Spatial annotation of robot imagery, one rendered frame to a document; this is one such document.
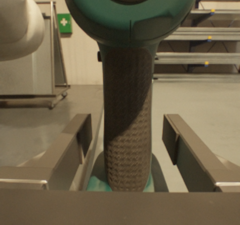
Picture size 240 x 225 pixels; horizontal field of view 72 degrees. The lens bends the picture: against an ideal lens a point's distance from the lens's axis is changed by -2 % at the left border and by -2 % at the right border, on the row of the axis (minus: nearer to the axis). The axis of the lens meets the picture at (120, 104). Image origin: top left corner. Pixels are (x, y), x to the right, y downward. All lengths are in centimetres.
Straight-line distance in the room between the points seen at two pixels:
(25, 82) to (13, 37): 243
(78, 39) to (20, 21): 462
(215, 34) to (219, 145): 400
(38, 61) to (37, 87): 39
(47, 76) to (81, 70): 234
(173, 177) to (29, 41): 40
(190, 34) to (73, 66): 311
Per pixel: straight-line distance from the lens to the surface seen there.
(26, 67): 286
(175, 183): 26
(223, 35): 447
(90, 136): 16
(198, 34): 419
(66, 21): 498
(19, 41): 45
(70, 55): 508
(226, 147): 38
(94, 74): 495
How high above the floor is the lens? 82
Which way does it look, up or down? 16 degrees down
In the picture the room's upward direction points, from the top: straight up
